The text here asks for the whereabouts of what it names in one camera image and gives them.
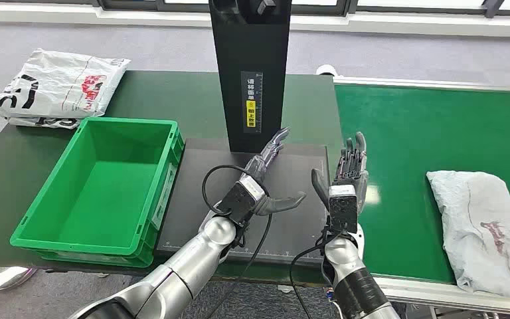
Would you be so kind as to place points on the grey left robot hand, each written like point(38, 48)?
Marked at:
point(261, 165)

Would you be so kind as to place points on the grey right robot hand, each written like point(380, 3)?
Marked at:
point(354, 169)

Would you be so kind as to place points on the grey parcel bag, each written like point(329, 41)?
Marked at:
point(479, 229)

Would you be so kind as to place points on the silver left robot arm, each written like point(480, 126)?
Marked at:
point(193, 259)

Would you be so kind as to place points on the green conveyor belt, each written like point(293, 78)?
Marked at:
point(413, 132)

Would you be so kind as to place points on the white conveyor roller end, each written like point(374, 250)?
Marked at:
point(325, 70)

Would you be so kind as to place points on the black inbound scanning machine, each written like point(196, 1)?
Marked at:
point(246, 44)

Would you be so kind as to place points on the white printed parcel bag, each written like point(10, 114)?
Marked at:
point(61, 83)
point(39, 122)

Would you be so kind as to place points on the black and yellow label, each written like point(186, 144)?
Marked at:
point(251, 110)

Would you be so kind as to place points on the dark green table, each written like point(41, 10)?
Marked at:
point(171, 101)

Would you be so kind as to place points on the green plastic crate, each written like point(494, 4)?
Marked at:
point(105, 193)

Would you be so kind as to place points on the white window sill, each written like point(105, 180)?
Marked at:
point(39, 13)

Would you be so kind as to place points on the chrome round base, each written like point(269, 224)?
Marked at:
point(0, 277)

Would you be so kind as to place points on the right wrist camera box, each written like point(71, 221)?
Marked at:
point(343, 209)

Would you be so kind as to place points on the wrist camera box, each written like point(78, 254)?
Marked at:
point(239, 200)
point(343, 209)

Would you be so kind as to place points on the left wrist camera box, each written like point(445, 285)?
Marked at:
point(239, 200)

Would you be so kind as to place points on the aluminium conveyor frame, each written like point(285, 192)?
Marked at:
point(457, 299)

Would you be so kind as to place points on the dark window frame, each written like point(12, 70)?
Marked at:
point(149, 5)

